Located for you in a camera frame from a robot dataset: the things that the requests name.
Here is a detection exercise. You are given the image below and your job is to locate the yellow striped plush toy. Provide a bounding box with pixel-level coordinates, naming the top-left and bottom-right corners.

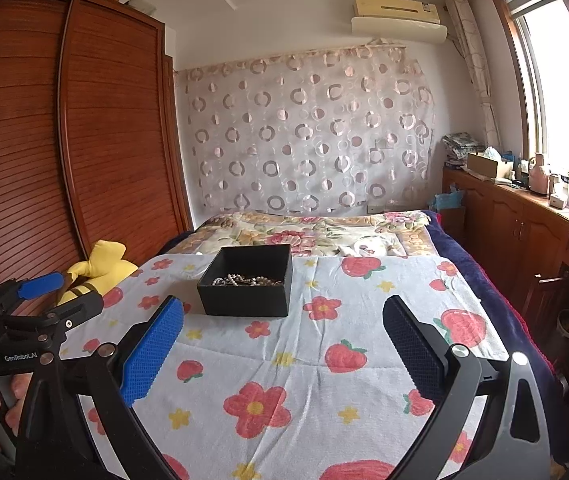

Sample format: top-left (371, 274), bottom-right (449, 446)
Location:
top-left (57, 240), bottom-right (138, 306)

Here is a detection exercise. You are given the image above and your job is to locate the floral rose quilt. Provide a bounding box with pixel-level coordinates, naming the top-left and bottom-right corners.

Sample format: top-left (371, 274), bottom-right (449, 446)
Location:
top-left (165, 210), bottom-right (437, 258)

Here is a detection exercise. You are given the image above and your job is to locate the white wall air conditioner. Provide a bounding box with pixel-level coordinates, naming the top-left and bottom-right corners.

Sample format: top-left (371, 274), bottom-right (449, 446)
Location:
top-left (351, 0), bottom-right (449, 44)

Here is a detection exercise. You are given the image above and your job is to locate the dark blue bed sheet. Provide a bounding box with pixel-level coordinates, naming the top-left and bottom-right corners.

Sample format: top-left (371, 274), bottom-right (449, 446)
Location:
top-left (423, 210), bottom-right (563, 413)

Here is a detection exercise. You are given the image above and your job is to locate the strawberry flower print blanket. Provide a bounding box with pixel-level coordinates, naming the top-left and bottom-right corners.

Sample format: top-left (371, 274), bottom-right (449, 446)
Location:
top-left (58, 251), bottom-right (511, 480)

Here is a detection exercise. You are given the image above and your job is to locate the stack of papers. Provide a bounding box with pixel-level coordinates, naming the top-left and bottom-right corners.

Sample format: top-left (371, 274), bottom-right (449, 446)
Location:
top-left (442, 132), bottom-right (485, 168)

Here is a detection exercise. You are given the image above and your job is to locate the blue paper bag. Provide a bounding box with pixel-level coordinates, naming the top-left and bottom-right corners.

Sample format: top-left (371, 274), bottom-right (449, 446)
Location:
top-left (429, 188), bottom-right (465, 212)

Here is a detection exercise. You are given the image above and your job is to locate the brown wooden wardrobe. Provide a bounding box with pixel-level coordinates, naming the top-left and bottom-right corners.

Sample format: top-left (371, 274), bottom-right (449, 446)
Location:
top-left (0, 0), bottom-right (194, 321)

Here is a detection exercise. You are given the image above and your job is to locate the pink bottle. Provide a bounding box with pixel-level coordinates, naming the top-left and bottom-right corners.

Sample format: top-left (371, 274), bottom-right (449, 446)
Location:
top-left (529, 153), bottom-right (549, 196)

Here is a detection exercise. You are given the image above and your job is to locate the black square jewelry box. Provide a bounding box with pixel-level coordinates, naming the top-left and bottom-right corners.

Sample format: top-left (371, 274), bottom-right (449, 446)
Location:
top-left (196, 244), bottom-right (293, 318)

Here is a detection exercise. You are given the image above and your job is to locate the cardboard tissue box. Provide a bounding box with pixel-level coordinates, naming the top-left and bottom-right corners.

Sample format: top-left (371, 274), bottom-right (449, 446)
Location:
top-left (467, 153), bottom-right (513, 179)

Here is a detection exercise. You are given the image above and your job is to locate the jewelry pile in box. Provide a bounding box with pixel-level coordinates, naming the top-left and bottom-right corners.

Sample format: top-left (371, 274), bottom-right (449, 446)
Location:
top-left (212, 273), bottom-right (283, 287)

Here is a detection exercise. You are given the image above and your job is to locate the sheer circle pattern curtain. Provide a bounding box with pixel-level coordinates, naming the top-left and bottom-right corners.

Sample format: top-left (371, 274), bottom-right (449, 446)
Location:
top-left (177, 44), bottom-right (434, 216)

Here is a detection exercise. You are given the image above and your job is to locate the wooden side cabinet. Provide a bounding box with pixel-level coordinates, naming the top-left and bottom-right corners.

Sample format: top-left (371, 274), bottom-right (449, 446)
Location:
top-left (441, 167), bottom-right (569, 340)

